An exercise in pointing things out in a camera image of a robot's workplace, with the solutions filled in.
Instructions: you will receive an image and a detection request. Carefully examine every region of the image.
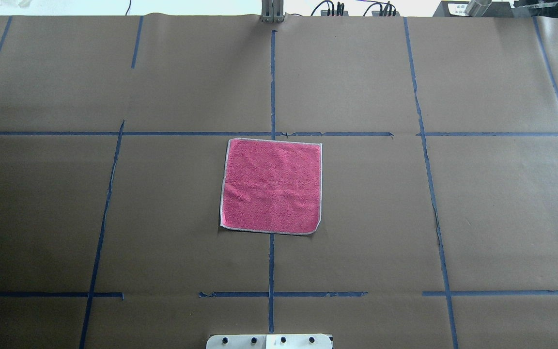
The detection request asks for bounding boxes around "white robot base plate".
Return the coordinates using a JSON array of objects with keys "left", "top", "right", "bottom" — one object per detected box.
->
[{"left": 205, "top": 333, "right": 334, "bottom": 349}]

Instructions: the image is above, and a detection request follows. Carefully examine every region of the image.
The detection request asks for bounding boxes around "pink and grey towel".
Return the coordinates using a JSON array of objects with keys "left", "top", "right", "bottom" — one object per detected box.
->
[{"left": 219, "top": 138, "right": 323, "bottom": 236}]

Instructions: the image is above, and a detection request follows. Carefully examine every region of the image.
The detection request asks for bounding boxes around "aluminium frame post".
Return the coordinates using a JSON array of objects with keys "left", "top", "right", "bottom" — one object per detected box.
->
[{"left": 261, "top": 0, "right": 285, "bottom": 23}]

